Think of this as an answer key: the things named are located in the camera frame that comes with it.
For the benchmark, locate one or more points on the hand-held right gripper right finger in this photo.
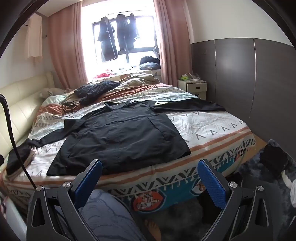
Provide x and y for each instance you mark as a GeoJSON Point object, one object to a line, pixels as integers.
{"type": "Point", "coordinates": [211, 185]}

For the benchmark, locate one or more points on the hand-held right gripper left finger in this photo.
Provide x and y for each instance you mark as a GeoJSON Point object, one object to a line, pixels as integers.
{"type": "Point", "coordinates": [89, 183]}

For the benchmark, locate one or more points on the large black shirt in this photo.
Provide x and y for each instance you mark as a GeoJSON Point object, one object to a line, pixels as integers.
{"type": "Point", "coordinates": [120, 136]}

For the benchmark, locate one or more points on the dark clothes pile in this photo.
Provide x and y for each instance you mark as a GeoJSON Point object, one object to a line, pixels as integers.
{"type": "Point", "coordinates": [149, 61]}

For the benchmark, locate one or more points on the person's leg in blue pants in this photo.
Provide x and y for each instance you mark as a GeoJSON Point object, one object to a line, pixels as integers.
{"type": "Point", "coordinates": [108, 215]}

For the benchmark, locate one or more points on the dark shaggy rug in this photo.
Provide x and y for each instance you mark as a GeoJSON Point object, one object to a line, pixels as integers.
{"type": "Point", "coordinates": [185, 215]}

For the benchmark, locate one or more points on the patterned white blanket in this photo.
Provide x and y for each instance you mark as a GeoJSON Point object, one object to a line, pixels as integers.
{"type": "Point", "coordinates": [208, 125]}

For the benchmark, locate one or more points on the black cloth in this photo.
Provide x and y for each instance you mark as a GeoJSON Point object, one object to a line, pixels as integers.
{"type": "Point", "coordinates": [274, 160]}

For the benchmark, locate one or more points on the person's bare foot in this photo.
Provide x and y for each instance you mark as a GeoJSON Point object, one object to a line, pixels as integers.
{"type": "Point", "coordinates": [153, 230]}

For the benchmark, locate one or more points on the white crumpled cloth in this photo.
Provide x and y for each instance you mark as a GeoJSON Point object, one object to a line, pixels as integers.
{"type": "Point", "coordinates": [286, 182]}

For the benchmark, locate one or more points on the pale green pillow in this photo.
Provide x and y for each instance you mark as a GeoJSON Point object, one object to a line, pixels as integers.
{"type": "Point", "coordinates": [54, 99]}

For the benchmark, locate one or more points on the dark knit sweater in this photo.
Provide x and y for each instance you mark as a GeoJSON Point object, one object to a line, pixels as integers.
{"type": "Point", "coordinates": [97, 89]}

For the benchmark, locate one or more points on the white nightstand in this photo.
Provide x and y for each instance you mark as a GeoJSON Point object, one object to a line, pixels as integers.
{"type": "Point", "coordinates": [195, 87]}

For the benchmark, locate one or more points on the grey plush toy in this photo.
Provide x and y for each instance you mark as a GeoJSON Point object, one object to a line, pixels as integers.
{"type": "Point", "coordinates": [47, 92]}

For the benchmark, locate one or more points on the orange quilt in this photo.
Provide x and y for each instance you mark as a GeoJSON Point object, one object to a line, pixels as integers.
{"type": "Point", "coordinates": [129, 91]}

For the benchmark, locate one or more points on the red cloth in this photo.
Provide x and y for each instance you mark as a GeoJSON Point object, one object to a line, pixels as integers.
{"type": "Point", "coordinates": [103, 76]}

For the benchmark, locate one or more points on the cream padded headboard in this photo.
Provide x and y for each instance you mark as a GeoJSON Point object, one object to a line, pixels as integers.
{"type": "Point", "coordinates": [20, 97]}

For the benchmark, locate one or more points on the green packet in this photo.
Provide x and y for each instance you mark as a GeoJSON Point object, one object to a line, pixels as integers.
{"type": "Point", "coordinates": [185, 77]}

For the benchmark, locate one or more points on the beige duvet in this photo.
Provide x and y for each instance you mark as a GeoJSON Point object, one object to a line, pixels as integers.
{"type": "Point", "coordinates": [138, 81]}

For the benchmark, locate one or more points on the pink curtain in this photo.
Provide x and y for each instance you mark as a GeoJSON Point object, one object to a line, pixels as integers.
{"type": "Point", "coordinates": [171, 46]}
{"type": "Point", "coordinates": [67, 46]}

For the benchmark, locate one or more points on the hanging dark coat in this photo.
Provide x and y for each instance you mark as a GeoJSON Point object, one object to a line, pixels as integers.
{"type": "Point", "coordinates": [107, 41]}

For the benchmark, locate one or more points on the white sheer cloth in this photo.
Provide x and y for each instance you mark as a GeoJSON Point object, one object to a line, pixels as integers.
{"type": "Point", "coordinates": [33, 39]}

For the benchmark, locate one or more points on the hanging dark garment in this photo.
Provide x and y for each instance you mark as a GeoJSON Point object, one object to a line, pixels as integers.
{"type": "Point", "coordinates": [133, 30]}
{"type": "Point", "coordinates": [122, 32]}

